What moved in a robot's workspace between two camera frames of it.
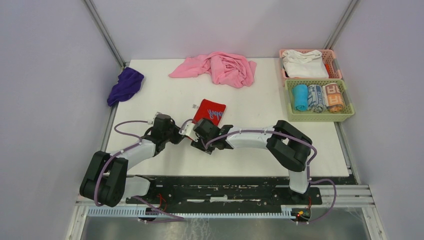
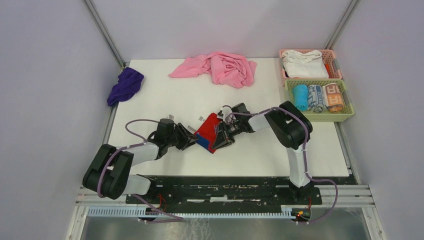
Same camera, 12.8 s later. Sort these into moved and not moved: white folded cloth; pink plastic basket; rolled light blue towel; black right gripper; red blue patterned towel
Moved: black right gripper; red blue patterned towel
Not moved: white folded cloth; pink plastic basket; rolled light blue towel
